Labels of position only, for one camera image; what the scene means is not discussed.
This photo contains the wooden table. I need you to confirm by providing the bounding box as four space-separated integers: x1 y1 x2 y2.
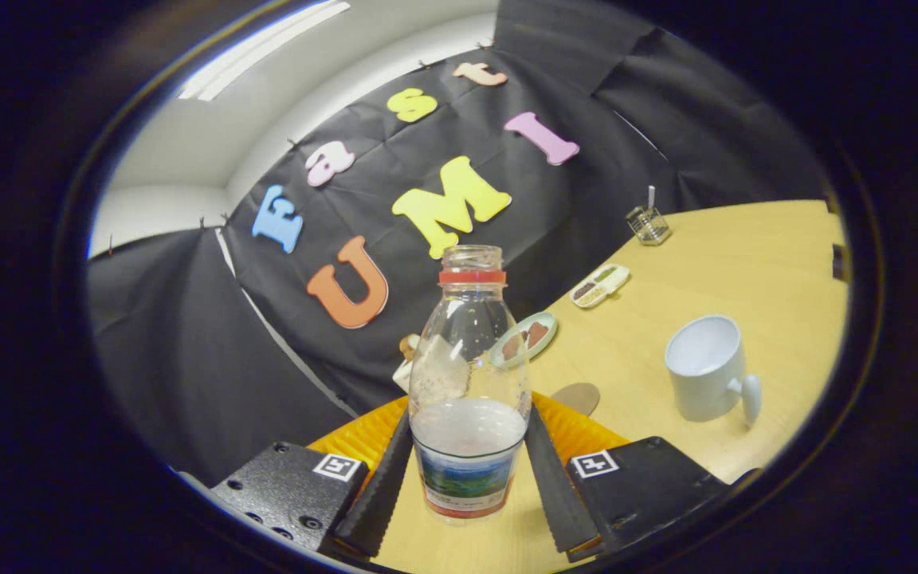
371 199 850 571

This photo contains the white divided tray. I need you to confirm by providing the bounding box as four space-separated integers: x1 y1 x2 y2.
569 264 631 309

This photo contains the long ceiling light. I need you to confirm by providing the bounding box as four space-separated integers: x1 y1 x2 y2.
178 0 352 102

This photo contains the white toaster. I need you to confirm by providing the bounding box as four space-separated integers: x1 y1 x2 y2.
393 351 420 393

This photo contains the wire mesh holder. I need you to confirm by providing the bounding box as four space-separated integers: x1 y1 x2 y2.
626 205 673 246

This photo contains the pale green plate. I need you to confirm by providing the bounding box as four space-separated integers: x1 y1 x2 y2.
491 312 559 369

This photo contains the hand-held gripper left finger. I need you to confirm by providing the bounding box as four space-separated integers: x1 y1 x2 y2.
212 396 414 559

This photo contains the black backdrop cloth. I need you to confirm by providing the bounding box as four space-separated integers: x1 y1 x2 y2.
86 0 830 487

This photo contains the white cup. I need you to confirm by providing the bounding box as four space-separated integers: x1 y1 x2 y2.
664 315 763 426

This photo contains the clear plastic juice bottle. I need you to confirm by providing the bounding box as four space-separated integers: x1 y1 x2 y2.
408 245 533 525

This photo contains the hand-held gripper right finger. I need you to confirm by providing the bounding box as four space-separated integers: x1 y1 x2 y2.
524 392 735 563

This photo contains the round brown coaster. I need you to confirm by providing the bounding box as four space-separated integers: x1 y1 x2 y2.
551 382 601 417

